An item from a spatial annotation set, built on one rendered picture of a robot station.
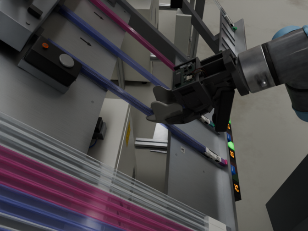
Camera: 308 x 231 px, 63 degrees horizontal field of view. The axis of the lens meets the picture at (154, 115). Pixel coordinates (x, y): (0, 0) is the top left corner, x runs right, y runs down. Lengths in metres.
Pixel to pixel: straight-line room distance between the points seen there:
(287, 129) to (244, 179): 0.52
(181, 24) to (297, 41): 0.68
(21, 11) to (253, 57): 0.35
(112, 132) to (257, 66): 0.58
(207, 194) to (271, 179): 1.03
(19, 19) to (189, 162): 0.43
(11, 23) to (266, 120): 1.69
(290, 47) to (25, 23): 0.39
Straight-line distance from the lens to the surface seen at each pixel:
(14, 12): 0.42
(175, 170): 0.54
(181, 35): 1.09
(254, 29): 2.84
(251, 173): 1.59
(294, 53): 0.44
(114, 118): 0.92
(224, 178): 0.68
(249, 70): 0.44
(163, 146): 1.20
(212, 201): 0.62
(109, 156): 0.83
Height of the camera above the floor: 1.31
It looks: 48 degrees down
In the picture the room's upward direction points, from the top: straight up
